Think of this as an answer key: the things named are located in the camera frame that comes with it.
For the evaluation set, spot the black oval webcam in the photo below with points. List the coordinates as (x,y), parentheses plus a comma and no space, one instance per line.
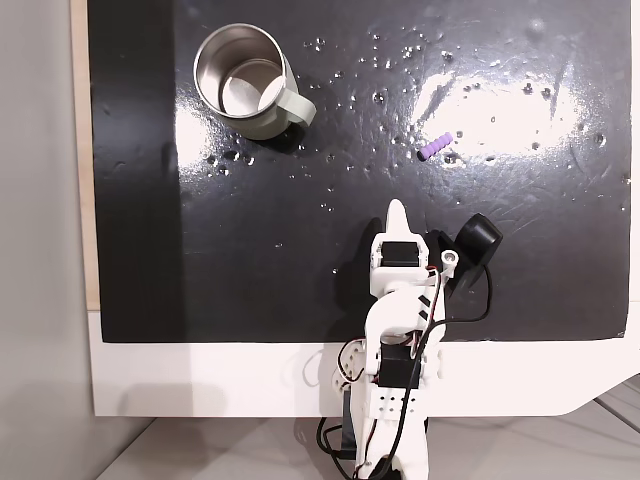
(475,240)

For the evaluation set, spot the purple pen grip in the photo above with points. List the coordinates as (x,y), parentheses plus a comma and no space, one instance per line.
(435,146)

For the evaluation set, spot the black glossy mat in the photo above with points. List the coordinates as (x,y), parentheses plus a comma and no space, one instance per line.
(250,250)

